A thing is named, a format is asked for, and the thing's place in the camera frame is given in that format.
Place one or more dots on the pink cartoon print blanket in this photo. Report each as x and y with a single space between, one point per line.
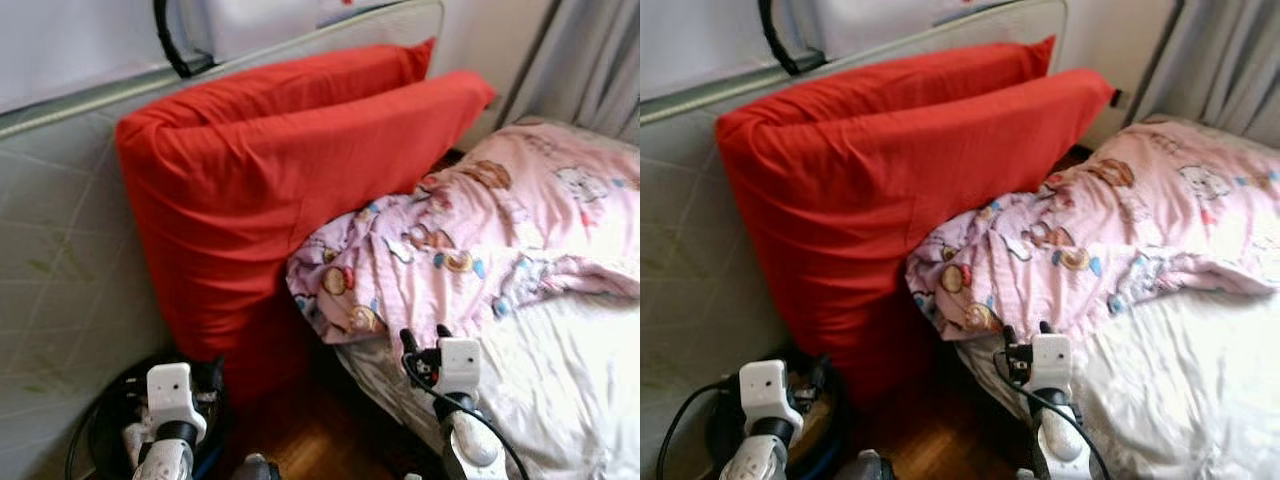
1100 230
480 230

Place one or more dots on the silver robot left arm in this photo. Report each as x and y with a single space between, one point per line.
758 462
165 462

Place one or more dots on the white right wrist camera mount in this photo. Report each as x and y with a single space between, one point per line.
1053 358
462 362

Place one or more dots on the beige floral bedsheet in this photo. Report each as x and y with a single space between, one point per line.
1190 390
570 380

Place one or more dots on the red fabric cushion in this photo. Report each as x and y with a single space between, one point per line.
250 220
280 85
860 220
890 85

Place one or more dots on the grey pleated curtain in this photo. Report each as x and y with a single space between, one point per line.
590 60
1220 60

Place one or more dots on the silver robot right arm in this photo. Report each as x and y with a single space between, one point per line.
470 440
1060 440

